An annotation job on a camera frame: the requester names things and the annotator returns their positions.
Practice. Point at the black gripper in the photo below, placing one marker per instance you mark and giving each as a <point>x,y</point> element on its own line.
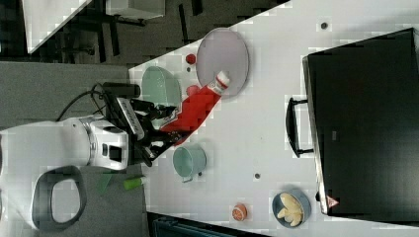
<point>121,114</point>

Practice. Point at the red ketchup bottle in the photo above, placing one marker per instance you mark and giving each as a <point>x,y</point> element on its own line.
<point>196,108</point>

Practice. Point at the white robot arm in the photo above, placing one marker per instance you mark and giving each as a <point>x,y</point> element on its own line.
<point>42,188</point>

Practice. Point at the black toaster oven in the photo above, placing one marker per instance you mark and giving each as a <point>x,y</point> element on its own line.
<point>363,105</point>

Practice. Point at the green plastic colander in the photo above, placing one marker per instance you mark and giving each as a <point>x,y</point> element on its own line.
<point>161,88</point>

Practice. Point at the pink toy strawberry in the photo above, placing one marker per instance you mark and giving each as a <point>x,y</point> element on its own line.
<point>193,89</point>

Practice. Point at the dark cylindrical container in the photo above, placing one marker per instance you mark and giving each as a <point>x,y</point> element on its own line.
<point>122,90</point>

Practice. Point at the red toy strawberry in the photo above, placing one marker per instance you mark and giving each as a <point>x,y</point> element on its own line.
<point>191,59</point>

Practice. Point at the green slotted spatula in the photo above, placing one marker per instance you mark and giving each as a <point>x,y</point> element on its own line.
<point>128,184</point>

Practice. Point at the lilac round plate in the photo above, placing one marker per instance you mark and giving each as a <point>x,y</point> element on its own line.
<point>223,50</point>

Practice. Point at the toy orange half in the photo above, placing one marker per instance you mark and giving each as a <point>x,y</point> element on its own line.
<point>239,212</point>

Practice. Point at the blue bowl with chips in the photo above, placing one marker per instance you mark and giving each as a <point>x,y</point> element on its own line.
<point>291,208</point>

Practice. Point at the white side table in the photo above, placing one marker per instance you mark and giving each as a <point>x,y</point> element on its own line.
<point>43,18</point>

